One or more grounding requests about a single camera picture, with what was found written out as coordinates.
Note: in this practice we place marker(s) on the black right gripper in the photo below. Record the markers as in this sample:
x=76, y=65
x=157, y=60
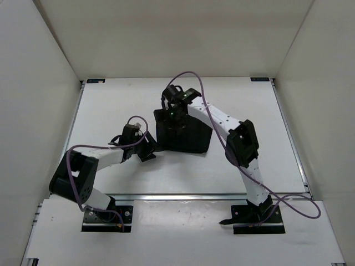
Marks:
x=173, y=126

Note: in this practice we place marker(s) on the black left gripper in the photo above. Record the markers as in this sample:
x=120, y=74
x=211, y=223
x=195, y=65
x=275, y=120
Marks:
x=152, y=144

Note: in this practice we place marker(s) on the black pleated skirt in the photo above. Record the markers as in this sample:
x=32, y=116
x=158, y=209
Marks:
x=195, y=138

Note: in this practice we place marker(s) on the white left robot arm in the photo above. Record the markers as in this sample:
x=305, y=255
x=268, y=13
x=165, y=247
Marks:
x=74, y=178

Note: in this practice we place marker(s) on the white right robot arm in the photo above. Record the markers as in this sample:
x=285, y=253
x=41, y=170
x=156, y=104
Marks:
x=240, y=144

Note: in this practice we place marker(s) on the blue label sticker left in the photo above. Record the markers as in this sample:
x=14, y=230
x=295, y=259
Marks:
x=95, y=81

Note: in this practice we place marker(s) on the blue label sticker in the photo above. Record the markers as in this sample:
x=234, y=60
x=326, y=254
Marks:
x=95, y=81
x=259, y=79

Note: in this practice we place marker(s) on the blue label sticker right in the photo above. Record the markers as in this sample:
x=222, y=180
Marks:
x=259, y=79

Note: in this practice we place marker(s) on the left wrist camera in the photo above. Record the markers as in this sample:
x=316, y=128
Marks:
x=129, y=135

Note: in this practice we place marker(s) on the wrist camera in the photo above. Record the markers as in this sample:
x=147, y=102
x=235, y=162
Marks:
x=171, y=93
x=129, y=135

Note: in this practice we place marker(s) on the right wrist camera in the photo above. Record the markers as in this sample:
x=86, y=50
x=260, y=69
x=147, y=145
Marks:
x=171, y=93

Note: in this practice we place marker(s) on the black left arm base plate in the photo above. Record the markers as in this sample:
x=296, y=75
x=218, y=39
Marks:
x=94, y=221

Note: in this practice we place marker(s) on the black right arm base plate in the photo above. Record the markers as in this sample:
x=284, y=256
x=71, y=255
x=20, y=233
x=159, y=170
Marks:
x=245, y=221

